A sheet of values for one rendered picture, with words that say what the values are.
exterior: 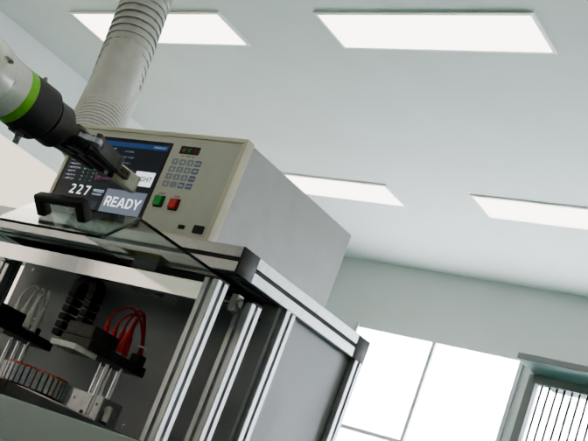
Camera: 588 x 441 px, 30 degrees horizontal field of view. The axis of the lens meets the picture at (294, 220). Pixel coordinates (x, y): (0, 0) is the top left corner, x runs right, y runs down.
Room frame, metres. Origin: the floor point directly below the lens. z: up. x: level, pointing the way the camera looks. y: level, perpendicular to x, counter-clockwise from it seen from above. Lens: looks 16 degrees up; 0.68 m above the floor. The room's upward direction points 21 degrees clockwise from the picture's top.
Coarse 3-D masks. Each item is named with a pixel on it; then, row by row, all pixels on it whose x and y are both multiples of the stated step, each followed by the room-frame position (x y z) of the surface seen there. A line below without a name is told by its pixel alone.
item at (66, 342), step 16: (64, 336) 1.82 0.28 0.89; (80, 336) 1.80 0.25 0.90; (96, 336) 1.79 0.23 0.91; (112, 336) 1.82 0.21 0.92; (80, 352) 1.78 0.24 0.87; (96, 352) 1.80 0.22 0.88; (112, 352) 1.82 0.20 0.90; (112, 368) 1.88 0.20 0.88; (128, 368) 1.86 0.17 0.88; (144, 368) 1.89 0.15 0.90; (112, 384) 1.86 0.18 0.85
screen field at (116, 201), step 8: (112, 192) 1.97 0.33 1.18; (120, 192) 1.96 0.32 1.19; (128, 192) 1.94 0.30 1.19; (136, 192) 1.93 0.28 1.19; (104, 200) 1.97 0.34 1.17; (112, 200) 1.96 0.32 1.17; (120, 200) 1.95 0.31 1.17; (128, 200) 1.94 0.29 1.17; (136, 200) 1.92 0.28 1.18; (104, 208) 1.97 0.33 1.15; (112, 208) 1.96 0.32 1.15; (120, 208) 1.94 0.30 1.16; (128, 208) 1.93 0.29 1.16; (136, 208) 1.92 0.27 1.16; (136, 216) 1.91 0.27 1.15
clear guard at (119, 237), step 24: (0, 216) 1.68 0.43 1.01; (24, 216) 1.66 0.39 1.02; (48, 216) 1.65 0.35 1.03; (72, 216) 1.63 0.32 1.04; (96, 216) 1.61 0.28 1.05; (120, 216) 1.60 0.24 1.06; (96, 240) 1.82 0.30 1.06; (120, 240) 1.75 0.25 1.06; (144, 240) 1.69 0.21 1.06; (168, 240) 1.63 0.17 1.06; (144, 264) 1.86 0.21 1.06; (168, 264) 1.79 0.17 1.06; (192, 264) 1.72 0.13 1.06
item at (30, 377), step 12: (12, 360) 1.73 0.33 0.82; (0, 372) 1.74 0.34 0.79; (12, 372) 1.72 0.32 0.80; (24, 372) 1.71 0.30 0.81; (36, 372) 1.72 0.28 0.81; (24, 384) 1.71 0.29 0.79; (36, 384) 1.71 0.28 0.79; (48, 384) 1.72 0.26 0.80; (60, 384) 1.73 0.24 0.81; (48, 396) 1.73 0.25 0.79; (60, 396) 1.75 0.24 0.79
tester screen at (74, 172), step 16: (112, 144) 2.00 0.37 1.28; (128, 144) 1.98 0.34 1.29; (144, 144) 1.95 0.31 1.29; (128, 160) 1.97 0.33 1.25; (144, 160) 1.94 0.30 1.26; (160, 160) 1.92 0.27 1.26; (64, 176) 2.06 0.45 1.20; (80, 176) 2.03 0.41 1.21; (96, 176) 2.01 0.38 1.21; (64, 192) 2.05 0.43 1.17; (96, 192) 1.99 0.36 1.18; (144, 192) 1.92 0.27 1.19; (96, 208) 1.98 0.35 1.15
